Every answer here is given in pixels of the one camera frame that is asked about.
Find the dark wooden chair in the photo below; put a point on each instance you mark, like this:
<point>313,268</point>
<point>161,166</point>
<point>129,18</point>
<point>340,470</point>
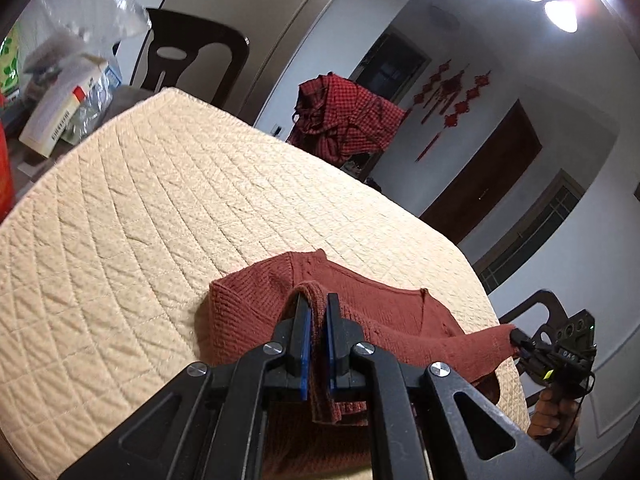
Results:
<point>540,316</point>
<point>177,41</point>

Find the clear plastic bag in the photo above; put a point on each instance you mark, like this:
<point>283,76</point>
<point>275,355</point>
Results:
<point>100,24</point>

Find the dark brown door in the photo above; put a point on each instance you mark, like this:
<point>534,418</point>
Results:
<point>492,171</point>

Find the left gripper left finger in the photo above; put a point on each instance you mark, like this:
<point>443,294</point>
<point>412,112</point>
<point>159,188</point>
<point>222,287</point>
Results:
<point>209,422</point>

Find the red reindeer bottle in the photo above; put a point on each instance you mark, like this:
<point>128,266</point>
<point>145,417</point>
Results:
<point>6,181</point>

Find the person's right hand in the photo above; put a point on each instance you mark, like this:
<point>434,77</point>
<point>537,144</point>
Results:
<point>552,413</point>

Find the red Chinese knot decoration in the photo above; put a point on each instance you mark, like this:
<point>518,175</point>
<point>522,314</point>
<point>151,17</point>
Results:
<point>447,98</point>

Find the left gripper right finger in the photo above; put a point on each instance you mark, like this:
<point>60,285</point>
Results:
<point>427,423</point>

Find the cream quilted table cover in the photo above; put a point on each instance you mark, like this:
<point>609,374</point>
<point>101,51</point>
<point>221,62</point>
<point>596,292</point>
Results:
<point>107,260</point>

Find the red checked cloth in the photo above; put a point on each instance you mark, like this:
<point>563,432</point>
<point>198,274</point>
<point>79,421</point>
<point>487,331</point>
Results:
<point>335,119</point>

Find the dark wooden chair far left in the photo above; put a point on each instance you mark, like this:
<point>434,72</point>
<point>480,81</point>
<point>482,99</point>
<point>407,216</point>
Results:
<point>177,41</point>

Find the dark wooden chair right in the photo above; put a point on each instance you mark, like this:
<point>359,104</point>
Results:
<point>540,316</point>

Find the white red paper box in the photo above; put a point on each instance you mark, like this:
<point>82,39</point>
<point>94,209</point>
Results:
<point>60,102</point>

